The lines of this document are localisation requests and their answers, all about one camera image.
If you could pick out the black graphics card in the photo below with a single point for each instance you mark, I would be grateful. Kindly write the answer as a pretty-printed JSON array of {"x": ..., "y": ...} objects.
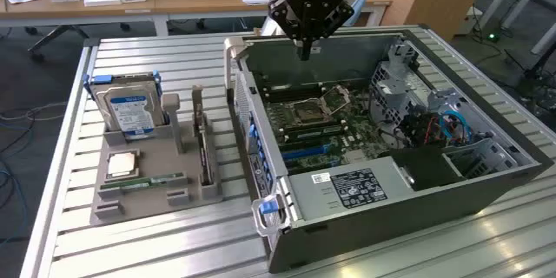
[{"x": 205, "y": 154}]

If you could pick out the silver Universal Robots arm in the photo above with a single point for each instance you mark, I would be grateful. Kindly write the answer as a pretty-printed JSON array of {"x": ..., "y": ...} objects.
[{"x": 361, "y": 1}]

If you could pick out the metal socket cover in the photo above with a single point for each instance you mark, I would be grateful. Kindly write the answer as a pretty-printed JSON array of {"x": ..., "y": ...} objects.
[{"x": 337, "y": 99}]

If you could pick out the tall metal disk bay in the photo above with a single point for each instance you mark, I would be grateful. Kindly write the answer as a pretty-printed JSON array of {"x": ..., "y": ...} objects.
[{"x": 391, "y": 95}]

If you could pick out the white electrical box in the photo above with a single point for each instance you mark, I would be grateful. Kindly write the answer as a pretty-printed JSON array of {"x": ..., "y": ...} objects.
[{"x": 470, "y": 22}]

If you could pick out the CPU socket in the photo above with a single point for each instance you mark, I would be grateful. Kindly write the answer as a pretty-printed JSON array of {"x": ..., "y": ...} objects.
[{"x": 306, "y": 112}]

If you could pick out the green motherboard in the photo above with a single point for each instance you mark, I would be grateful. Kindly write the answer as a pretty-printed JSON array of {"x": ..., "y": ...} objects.
[{"x": 361, "y": 128}]

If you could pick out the blue expansion slot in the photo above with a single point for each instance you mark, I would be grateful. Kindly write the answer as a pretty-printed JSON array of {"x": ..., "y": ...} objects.
[{"x": 305, "y": 153}]

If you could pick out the silver chipset heatsink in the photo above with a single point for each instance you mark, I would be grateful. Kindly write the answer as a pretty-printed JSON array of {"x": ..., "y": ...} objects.
[{"x": 357, "y": 157}]

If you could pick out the hard disk with blue rails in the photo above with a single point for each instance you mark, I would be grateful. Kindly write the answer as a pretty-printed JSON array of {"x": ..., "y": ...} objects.
[{"x": 126, "y": 112}]

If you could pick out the black chair base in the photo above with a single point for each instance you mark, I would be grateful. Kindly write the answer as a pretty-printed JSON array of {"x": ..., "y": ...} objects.
[{"x": 54, "y": 35}]

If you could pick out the grey power supply unit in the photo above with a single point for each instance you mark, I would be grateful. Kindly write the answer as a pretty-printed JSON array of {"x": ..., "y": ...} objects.
[{"x": 313, "y": 200}]

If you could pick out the silver CPU chip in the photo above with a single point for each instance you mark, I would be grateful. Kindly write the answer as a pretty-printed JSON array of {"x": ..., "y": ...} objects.
[{"x": 122, "y": 164}]

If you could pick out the blue case latch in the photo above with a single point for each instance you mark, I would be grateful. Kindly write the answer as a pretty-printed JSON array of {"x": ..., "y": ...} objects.
[{"x": 267, "y": 208}]

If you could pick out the green RAM stick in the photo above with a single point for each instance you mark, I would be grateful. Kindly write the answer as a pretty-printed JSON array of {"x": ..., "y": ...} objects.
[{"x": 143, "y": 182}]

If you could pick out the dark grey PC case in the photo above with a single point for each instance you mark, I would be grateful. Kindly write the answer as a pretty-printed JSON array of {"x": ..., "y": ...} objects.
[{"x": 391, "y": 226}]

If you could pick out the grey parts rack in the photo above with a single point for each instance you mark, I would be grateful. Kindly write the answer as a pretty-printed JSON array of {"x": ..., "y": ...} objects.
[{"x": 143, "y": 208}]

